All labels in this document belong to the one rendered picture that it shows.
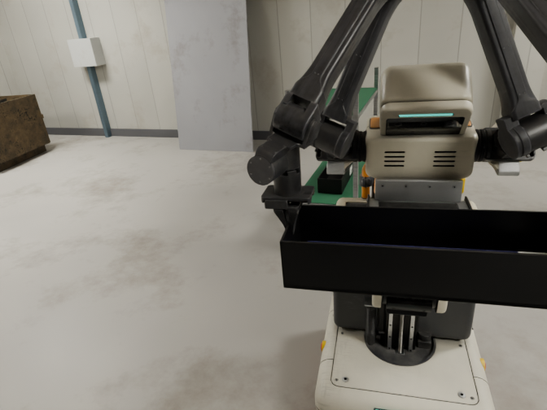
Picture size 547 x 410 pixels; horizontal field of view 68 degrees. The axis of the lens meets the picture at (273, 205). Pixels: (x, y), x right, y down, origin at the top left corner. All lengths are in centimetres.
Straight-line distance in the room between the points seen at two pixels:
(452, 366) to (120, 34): 577
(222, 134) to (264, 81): 87
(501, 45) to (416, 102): 20
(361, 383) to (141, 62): 542
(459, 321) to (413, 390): 33
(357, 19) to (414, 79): 27
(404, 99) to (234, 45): 417
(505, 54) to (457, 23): 391
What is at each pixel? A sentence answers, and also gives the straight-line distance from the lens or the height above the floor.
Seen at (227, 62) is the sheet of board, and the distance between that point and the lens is 512.
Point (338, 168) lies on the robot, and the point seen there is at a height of 112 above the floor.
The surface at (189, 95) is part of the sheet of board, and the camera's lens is 541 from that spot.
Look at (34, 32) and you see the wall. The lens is 755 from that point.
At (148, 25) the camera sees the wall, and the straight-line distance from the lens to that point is 612.
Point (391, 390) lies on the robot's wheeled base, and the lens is 164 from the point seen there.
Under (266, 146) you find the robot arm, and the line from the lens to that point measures 73.
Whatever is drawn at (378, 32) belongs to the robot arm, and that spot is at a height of 147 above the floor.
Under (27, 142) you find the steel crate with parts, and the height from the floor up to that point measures 25.
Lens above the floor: 153
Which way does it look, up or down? 25 degrees down
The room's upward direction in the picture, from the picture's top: 5 degrees counter-clockwise
